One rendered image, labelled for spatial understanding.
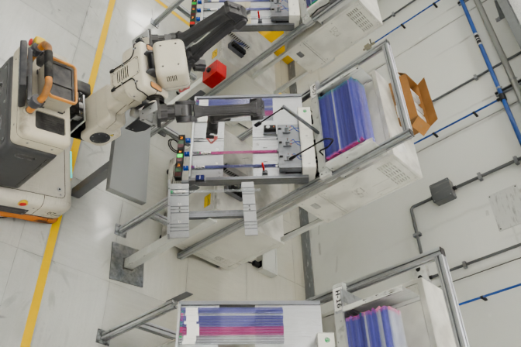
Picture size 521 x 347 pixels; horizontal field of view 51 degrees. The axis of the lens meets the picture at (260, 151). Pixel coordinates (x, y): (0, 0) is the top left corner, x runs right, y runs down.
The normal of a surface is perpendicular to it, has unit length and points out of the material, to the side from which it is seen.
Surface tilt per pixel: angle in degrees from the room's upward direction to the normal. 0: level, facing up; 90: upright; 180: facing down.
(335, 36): 90
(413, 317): 90
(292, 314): 45
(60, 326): 0
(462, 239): 90
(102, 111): 82
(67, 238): 0
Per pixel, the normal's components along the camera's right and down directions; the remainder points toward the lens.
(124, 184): 0.73, -0.44
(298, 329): 0.04, -0.63
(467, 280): -0.69, -0.45
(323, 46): 0.02, 0.77
